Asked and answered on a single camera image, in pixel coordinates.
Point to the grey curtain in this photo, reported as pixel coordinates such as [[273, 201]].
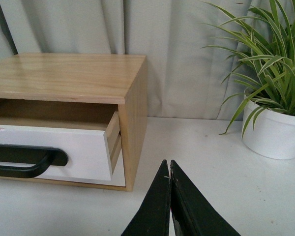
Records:
[[187, 69]]

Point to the wooden drawer cabinet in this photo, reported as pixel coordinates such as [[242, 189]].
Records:
[[80, 87]]

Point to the white plant pot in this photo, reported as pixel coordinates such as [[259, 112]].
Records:
[[271, 134]]

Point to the green spider plant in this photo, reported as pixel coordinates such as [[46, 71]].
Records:
[[267, 66]]

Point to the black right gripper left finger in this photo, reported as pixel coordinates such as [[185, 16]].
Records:
[[152, 217]]

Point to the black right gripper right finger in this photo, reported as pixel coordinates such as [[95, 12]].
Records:
[[192, 214]]

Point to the black drawer handle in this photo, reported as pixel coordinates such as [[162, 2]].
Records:
[[29, 161]]

